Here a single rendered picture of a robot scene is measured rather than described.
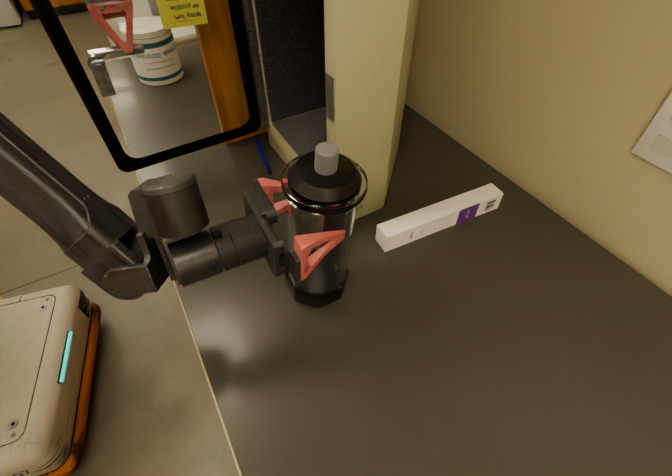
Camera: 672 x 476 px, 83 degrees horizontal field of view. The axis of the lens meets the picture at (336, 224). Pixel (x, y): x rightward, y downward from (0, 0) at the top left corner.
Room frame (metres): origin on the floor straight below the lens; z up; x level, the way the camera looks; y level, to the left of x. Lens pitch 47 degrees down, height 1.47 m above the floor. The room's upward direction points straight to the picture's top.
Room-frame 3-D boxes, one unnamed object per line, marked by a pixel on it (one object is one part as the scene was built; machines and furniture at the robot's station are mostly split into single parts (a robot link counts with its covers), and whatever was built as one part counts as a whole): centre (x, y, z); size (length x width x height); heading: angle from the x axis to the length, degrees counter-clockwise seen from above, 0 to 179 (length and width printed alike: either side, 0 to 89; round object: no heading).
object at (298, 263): (0.32, 0.04, 1.11); 0.09 x 0.07 x 0.07; 119
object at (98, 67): (0.60, 0.38, 1.18); 0.02 x 0.02 x 0.06; 32
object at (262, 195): (0.38, 0.07, 1.11); 0.09 x 0.07 x 0.07; 119
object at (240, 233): (0.31, 0.11, 1.11); 0.10 x 0.07 x 0.07; 29
